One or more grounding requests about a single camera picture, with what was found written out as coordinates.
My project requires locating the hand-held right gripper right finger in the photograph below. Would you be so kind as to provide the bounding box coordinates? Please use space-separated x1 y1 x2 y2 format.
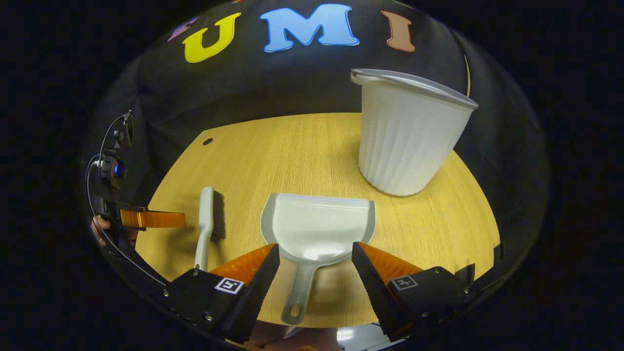
351 241 481 342

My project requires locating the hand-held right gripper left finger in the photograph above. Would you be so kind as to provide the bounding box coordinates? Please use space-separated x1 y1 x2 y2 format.
161 243 281 344

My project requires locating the small white broom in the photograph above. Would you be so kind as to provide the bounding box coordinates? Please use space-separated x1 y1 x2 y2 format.
194 187 226 272

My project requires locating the white plastic dustpan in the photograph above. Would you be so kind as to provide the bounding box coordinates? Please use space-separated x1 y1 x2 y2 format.
260 193 377 326

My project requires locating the white ribbed garbage bin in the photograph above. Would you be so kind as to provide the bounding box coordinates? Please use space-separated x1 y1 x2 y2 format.
350 68 479 197

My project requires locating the wooden desktop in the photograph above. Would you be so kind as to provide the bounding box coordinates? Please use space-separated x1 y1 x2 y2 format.
134 112 502 351

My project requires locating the person's leg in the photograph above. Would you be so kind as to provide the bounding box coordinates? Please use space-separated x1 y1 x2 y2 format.
239 326 342 351

